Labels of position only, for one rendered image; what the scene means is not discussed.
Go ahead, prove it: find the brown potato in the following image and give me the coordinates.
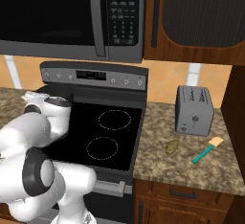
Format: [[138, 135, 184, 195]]
[[165, 139, 181, 155]]

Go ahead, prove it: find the grey oven door handle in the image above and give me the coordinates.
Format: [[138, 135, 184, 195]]
[[91, 179, 134, 198]]

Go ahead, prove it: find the black wall cupboard handle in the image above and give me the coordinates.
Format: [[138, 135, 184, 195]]
[[150, 0, 162, 49]]

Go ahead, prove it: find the grey microwave door handle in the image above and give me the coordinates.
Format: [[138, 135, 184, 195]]
[[88, 0, 107, 57]]

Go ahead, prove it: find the grey toaster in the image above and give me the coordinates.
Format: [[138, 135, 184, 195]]
[[174, 84, 215, 137]]

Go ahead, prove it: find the brown drawer front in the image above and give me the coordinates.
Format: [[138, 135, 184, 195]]
[[150, 181, 222, 207]]

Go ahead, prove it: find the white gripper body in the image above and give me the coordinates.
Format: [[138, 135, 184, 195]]
[[21, 91, 50, 105]]

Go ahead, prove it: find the brown base cupboard door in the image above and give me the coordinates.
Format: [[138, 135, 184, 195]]
[[135, 195, 229, 224]]

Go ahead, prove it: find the teal handled spatula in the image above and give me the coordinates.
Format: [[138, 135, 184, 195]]
[[190, 136, 225, 165]]

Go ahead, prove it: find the black base cupboard handle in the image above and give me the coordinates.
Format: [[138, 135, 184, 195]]
[[137, 200, 145, 224]]

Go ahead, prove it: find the black steel stove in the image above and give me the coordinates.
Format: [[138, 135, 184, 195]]
[[33, 60, 149, 224]]

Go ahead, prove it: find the brown wall cupboard door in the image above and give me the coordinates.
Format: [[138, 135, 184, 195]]
[[144, 0, 245, 66]]

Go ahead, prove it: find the dark brown tall cupboard panel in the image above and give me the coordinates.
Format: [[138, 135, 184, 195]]
[[219, 64, 245, 184]]

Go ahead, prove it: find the black steel microwave oven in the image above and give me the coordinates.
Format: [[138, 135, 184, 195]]
[[0, 0, 146, 64]]

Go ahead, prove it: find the black drawer handle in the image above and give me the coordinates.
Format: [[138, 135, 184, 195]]
[[168, 188, 198, 200]]

